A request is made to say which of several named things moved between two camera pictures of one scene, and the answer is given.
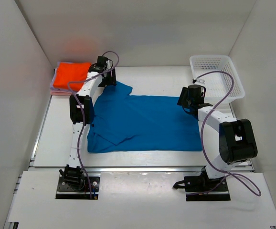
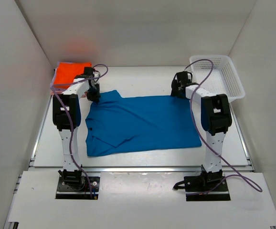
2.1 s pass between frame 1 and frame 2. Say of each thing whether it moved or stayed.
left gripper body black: moved
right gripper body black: moved
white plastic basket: stayed
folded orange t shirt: stayed
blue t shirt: moved
